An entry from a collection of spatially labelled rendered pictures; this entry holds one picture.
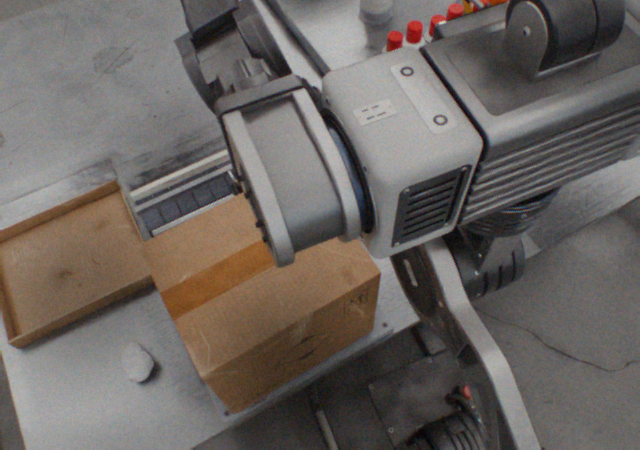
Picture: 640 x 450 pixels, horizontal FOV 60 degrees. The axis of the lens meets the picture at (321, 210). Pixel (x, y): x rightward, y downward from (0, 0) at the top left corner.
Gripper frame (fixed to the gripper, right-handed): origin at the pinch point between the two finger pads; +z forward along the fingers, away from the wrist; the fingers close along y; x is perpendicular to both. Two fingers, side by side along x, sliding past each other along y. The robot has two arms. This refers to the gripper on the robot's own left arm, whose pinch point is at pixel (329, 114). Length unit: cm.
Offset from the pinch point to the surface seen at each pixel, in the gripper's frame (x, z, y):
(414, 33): -24.4, 2.0, -0.6
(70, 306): 57, -34, -9
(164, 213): 35.2, -21.9, -1.6
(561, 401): 27, 99, -72
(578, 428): 27, 99, -81
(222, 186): 24.9, -13.3, -1.5
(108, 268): 50, -28, -5
